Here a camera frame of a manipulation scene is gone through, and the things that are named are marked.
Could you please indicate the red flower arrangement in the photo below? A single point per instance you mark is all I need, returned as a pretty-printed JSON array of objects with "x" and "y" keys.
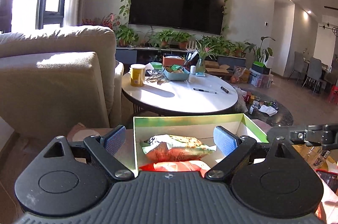
[{"x": 111, "y": 21}]

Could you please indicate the round white coffee table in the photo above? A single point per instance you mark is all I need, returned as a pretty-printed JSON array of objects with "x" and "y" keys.
[{"x": 179, "y": 99}]

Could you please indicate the person's right hand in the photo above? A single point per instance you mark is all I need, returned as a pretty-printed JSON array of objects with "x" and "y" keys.
[{"x": 327, "y": 210}]

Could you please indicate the white crumpled tissue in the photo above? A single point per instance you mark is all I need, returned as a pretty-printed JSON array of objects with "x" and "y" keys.
[{"x": 269, "y": 110}]

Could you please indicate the yellow canister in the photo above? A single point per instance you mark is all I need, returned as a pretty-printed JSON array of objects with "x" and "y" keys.
[{"x": 137, "y": 75}]

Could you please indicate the black pen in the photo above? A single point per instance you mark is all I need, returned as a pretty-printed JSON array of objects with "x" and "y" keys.
[{"x": 206, "y": 91}]

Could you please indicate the orange tissue box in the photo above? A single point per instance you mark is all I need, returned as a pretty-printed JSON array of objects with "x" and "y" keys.
[{"x": 172, "y": 60}]

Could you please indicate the black marker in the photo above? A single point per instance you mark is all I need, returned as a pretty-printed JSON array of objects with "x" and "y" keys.
[{"x": 224, "y": 89}]

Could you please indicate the round dark marble table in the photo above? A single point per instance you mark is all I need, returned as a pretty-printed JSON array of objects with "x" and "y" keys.
[{"x": 281, "y": 119}]

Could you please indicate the glass vase with plant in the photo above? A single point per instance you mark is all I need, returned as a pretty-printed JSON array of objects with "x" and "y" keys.
[{"x": 204, "y": 49}]

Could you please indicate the glass mug with spoon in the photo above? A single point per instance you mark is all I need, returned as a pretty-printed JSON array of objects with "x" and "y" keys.
[{"x": 315, "y": 156}]

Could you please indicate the small dark glass bottle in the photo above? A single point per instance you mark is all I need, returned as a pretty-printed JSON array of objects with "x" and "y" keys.
[{"x": 254, "y": 107}]

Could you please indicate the teal bowl of snacks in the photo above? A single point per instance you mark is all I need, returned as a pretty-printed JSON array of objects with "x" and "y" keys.
[{"x": 180, "y": 75}]

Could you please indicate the beige sofa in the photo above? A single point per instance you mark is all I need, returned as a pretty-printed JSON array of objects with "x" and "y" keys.
[{"x": 52, "y": 80}]

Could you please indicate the red crinkled snack bag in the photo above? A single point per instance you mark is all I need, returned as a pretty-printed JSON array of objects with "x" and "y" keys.
[{"x": 191, "y": 165}]

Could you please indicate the dark tv console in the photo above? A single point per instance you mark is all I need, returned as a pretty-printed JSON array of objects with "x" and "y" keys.
[{"x": 140, "y": 55}]

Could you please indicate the green cardboard box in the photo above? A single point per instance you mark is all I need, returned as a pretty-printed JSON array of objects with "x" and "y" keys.
[{"x": 200, "y": 127}]

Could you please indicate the green snack packet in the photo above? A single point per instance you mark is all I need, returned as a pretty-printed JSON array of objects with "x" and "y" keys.
[{"x": 174, "y": 148}]

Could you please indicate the wall-mounted black television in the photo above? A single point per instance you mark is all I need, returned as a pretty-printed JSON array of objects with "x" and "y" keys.
[{"x": 194, "y": 15}]

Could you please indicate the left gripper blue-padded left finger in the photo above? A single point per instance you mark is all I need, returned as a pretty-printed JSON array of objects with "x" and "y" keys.
[{"x": 104, "y": 148}]

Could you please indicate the cardboard box on floor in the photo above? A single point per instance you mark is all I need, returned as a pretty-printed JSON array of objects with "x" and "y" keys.
[{"x": 214, "y": 68}]

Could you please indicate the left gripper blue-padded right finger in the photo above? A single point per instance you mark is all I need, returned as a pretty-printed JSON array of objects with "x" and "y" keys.
[{"x": 238, "y": 151}]

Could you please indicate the grey dining chair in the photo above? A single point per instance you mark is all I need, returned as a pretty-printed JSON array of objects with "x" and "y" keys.
[{"x": 313, "y": 78}]

